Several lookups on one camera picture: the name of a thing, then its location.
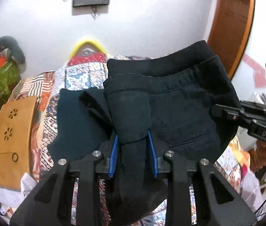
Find black pants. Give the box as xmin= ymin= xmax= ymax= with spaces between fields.
xmin=80 ymin=40 xmax=240 ymax=225

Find person's right hand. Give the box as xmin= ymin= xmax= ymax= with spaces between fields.
xmin=249 ymin=140 xmax=266 ymax=173

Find folded dark teal garment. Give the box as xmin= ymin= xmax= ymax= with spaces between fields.
xmin=48 ymin=87 xmax=114 ymax=163

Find patchwork patterned bedspread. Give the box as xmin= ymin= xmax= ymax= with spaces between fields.
xmin=10 ymin=50 xmax=257 ymax=225

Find white plastic bag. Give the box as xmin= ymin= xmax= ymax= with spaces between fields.
xmin=0 ymin=173 xmax=37 ymax=216

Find brown wooden door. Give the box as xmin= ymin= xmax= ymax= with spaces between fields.
xmin=208 ymin=0 xmax=255 ymax=79

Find green fabric storage bag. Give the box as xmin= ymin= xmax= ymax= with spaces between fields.
xmin=0 ymin=60 xmax=21 ymax=110

